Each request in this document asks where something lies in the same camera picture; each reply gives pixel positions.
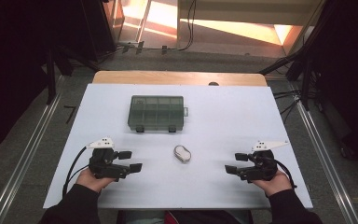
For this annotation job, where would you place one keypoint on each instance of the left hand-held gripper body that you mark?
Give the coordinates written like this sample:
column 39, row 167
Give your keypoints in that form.
column 104, row 165

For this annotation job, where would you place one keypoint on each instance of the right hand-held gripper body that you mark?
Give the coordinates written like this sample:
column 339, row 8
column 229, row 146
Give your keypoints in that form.
column 261, row 168

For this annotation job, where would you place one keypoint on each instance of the small white oval case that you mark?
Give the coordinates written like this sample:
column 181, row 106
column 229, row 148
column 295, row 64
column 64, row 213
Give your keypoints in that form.
column 182, row 153

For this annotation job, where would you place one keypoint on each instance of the smoky clear plastic compartment box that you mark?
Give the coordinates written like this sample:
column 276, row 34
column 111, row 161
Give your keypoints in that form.
column 155, row 113

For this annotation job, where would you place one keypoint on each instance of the person's right hand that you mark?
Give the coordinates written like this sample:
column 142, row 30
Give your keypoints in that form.
column 275, row 185

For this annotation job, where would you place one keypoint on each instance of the person's left hand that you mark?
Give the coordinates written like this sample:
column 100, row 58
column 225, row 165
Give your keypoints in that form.
column 90, row 182

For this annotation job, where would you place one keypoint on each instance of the dark round table grommet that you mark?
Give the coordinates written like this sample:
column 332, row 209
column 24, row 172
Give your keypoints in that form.
column 213, row 83

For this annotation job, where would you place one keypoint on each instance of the wooden table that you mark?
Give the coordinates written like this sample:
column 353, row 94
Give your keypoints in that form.
column 167, row 77

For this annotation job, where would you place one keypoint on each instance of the black metal stand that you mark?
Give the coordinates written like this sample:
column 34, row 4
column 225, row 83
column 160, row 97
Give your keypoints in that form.
column 51, row 84
column 306, row 87

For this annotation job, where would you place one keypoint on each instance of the black curtain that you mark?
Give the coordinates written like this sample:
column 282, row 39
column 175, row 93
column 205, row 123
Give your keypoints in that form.
column 348, row 77
column 12, row 62

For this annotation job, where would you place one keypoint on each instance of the pale low cabinet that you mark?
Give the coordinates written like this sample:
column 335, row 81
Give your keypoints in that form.
column 245, row 12

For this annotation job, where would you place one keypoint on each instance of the aluminium floor rail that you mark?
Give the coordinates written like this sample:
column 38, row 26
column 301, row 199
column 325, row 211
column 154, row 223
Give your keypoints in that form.
column 329, row 168
column 23, row 165

